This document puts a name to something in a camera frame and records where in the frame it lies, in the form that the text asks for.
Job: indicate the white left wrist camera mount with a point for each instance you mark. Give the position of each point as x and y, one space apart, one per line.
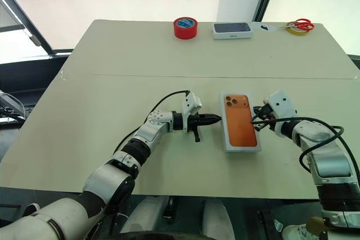
192 103

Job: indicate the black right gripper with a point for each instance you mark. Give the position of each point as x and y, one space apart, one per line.
267 114

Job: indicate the closed white phone box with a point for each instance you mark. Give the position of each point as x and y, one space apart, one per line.
232 30

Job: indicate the white rounded robot leg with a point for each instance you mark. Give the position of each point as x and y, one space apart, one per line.
146 214
218 219

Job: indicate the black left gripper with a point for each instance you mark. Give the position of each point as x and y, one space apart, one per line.
192 122

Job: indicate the small white accessory box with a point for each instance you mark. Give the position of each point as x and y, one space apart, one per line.
239 122

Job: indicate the black slanted window frame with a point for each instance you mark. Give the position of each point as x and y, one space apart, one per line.
28 26

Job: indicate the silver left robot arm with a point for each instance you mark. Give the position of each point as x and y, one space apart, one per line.
112 172

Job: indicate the yellow tape roll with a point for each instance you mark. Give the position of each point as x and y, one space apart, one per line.
296 32

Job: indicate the red tape roll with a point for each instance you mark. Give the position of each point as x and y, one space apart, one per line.
185 29

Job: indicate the olive trouser leg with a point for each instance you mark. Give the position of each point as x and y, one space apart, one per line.
316 224

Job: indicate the black sneaker white laces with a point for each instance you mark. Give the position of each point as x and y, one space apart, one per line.
31 209

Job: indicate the white paper with black mark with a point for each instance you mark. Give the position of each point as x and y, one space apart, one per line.
268 28

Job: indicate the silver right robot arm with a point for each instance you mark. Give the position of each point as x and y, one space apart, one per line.
329 161

